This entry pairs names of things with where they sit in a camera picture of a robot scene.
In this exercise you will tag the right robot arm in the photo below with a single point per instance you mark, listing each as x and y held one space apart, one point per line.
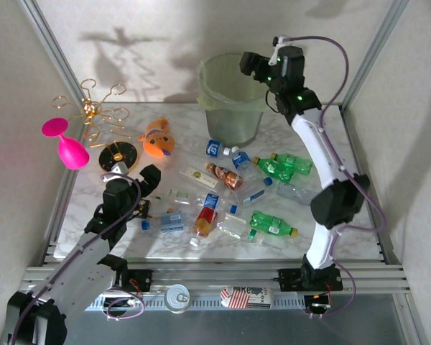
310 140

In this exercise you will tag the silver tin can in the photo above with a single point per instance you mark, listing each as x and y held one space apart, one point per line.
177 298

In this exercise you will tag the blue label bottle blue cap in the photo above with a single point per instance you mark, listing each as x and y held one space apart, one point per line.
172 221

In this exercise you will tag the grey metal sheet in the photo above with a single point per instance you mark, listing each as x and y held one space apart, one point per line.
237 327

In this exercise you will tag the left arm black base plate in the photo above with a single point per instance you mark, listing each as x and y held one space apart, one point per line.
142 278

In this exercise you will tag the small black module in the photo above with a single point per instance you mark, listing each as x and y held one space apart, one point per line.
143 212

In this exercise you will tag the aluminium frame post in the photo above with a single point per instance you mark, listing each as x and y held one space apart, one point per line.
377 43
52 43

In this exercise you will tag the pink plastic goblet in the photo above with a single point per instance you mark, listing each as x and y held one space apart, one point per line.
70 152

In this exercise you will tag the clear bottle white cap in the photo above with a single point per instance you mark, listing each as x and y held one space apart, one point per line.
241 158

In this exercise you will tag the aluminium frame rail beam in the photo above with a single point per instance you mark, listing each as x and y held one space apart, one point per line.
215 278

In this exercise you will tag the clear bottle green neck band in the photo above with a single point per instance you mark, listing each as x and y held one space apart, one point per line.
231 226

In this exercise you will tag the short bottle blue label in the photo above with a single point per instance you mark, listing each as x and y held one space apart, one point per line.
213 147

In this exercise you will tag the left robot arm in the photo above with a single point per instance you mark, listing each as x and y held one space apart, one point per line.
75 262

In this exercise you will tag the red white striped packet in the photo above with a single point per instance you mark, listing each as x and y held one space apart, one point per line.
246 297

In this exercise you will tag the clear bottle blue cap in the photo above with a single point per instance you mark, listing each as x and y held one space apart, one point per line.
212 200

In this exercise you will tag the translucent grey waste bin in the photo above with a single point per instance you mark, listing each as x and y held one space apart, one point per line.
233 125

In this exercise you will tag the clear bottle matcha label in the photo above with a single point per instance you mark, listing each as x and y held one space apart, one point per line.
197 176

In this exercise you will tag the copper label plastic bottle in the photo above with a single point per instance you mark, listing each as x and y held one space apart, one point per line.
226 176

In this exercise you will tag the aluminium side rail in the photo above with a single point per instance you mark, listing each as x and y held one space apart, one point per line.
59 215
358 151

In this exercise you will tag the small controller board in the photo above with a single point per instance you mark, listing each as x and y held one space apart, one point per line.
318 305
118 303

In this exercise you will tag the red yellow label bottle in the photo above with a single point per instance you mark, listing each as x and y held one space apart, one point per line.
205 221

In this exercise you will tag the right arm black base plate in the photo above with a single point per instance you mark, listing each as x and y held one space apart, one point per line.
289 278

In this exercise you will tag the crushed clear plastic bottle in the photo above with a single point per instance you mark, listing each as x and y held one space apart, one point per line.
294 192

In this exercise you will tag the orange plush toy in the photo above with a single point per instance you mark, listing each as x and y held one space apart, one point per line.
158 143

